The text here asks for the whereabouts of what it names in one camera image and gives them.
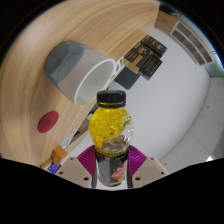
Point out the flat round red coaster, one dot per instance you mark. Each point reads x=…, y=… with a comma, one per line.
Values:
x=48, y=122

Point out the small orange box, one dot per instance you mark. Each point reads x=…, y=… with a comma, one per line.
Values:
x=59, y=154

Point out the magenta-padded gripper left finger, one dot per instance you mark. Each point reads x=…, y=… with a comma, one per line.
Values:
x=74, y=170

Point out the wooden glass-door shelf cabinet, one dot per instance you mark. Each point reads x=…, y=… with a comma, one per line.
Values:
x=191, y=41

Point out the tan and brown box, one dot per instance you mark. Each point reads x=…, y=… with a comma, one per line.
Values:
x=136, y=55

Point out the wooden side desk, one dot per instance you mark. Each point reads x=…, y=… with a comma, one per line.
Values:
x=83, y=128

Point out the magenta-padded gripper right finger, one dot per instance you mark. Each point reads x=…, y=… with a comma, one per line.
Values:
x=149, y=170

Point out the clear black-capped drink bottle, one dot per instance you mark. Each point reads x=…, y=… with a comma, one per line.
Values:
x=110, y=128

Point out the grey and white mug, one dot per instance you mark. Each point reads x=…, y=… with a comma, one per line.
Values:
x=71, y=70

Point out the dark brown box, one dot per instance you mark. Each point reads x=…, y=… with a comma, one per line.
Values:
x=150, y=66
x=154, y=45

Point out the black office chair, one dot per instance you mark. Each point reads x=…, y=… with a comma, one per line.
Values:
x=126, y=79

